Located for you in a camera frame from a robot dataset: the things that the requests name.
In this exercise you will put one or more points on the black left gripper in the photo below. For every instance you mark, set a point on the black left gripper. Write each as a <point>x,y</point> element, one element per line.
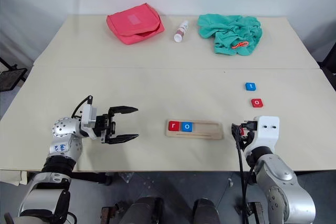
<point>105,127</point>

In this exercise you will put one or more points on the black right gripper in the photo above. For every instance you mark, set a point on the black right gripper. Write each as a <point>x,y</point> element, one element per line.
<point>245,138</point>

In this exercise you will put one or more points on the red letter o block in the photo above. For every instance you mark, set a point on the red letter o block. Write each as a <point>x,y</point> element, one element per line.
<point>257,103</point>

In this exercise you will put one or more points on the blue letter t block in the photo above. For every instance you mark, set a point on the blue letter t block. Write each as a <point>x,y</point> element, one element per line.
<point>251,86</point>

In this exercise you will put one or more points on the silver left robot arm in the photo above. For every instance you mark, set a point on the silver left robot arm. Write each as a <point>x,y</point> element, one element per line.
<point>63,127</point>

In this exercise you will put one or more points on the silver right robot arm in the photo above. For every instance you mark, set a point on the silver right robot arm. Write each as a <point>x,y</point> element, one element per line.
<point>283,182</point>

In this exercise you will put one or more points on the wooden letter tray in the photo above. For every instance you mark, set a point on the wooden letter tray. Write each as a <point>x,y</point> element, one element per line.
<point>207,131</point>

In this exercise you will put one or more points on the red letter r block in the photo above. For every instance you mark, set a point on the red letter r block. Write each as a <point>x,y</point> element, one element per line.
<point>174,126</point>

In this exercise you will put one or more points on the blue letter o block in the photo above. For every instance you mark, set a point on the blue letter o block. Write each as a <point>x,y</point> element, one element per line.
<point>186,126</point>

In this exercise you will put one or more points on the clear plastic bag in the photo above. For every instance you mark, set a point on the clear plastic bag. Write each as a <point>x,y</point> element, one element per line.
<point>127,176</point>

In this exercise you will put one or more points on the dark rounded shape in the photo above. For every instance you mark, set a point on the dark rounded shape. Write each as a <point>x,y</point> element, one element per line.
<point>207,212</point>
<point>145,211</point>

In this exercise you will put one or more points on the pink fabric pouch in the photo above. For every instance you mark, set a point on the pink fabric pouch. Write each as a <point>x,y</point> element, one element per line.
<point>131,24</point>

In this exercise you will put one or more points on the small white bottle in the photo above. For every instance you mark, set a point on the small white bottle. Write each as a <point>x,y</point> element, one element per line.
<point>180,32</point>

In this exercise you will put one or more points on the crumpled green cloth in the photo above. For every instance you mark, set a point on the crumpled green cloth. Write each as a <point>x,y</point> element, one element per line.
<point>225,28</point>

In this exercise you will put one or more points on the black metal stand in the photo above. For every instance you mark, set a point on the black metal stand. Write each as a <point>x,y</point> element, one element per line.
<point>11,78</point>

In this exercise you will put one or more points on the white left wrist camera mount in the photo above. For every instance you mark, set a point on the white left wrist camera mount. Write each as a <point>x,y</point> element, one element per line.
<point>88,115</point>

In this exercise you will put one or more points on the black table frame bar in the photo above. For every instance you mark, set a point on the black table frame bar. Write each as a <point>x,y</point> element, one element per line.
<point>92,178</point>

